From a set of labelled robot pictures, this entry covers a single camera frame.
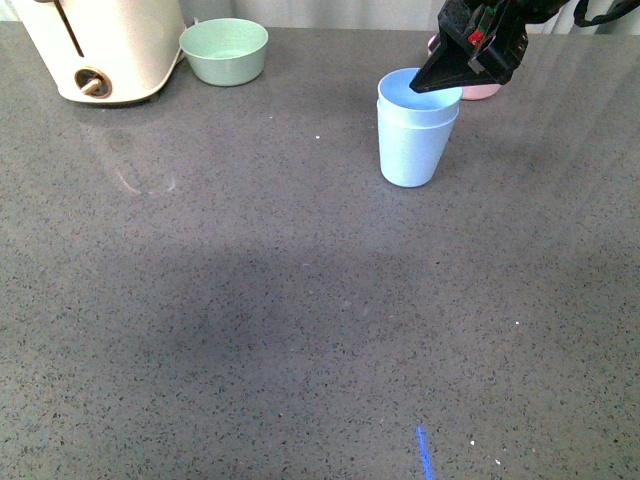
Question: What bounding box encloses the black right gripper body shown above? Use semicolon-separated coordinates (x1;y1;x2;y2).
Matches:
438;1;528;86

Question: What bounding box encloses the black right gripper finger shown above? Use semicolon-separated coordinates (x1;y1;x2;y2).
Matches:
409;34;493;94

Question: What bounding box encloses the light blue cup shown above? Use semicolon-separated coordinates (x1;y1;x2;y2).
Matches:
377;98;459;188
377;68;463;128

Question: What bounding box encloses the pink bowl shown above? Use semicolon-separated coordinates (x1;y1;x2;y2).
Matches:
426;33;502;102

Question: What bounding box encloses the grey curtain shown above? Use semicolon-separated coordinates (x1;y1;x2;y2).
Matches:
179;0;639;35

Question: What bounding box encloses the green bowl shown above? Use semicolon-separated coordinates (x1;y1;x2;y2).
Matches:
179;18;269;87

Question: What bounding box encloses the cream toaster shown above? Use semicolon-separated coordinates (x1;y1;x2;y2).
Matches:
12;0;185;104

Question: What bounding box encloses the black cable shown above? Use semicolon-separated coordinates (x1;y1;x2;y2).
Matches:
572;0;640;28

